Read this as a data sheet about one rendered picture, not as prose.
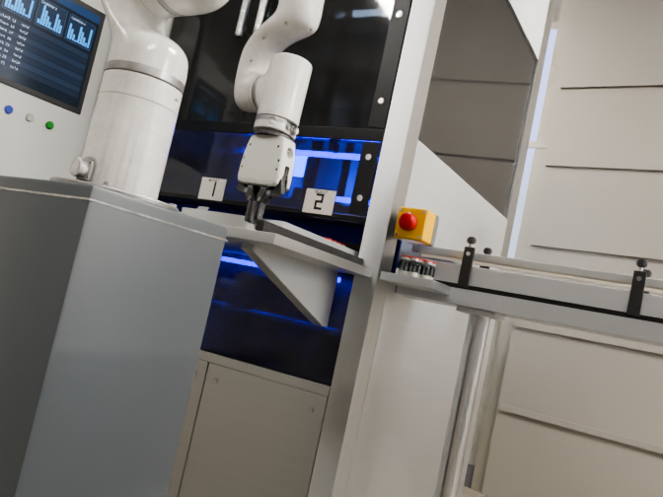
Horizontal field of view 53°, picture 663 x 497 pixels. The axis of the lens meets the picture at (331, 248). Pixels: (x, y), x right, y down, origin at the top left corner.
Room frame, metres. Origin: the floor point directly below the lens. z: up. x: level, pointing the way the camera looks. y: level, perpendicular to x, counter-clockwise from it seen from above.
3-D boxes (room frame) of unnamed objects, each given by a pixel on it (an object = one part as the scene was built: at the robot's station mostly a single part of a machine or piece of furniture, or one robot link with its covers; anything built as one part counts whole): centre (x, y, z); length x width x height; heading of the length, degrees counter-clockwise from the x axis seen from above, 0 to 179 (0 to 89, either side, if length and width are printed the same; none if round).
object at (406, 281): (1.51, -0.21, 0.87); 0.14 x 0.13 x 0.02; 150
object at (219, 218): (1.46, 0.13, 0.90); 0.34 x 0.26 x 0.04; 150
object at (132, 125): (0.99, 0.34, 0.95); 0.19 x 0.19 x 0.18
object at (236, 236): (1.53, 0.28, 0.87); 0.70 x 0.48 x 0.02; 60
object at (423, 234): (1.48, -0.18, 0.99); 0.08 x 0.07 x 0.07; 150
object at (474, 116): (1.91, -0.36, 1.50); 0.85 x 0.01 x 0.59; 150
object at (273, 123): (1.27, 0.15, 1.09); 0.09 x 0.08 x 0.03; 60
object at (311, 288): (1.40, 0.07, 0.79); 0.34 x 0.03 x 0.13; 150
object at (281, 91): (1.27, 0.16, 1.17); 0.09 x 0.08 x 0.13; 57
